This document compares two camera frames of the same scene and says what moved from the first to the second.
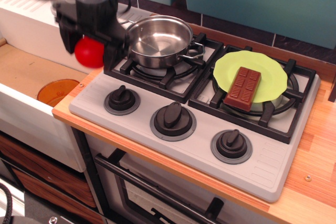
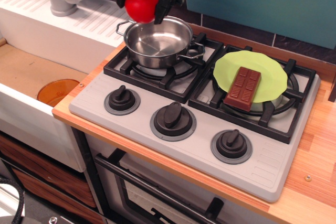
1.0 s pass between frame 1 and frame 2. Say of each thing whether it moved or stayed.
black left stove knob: stayed
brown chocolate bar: stayed
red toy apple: moved
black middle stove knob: stayed
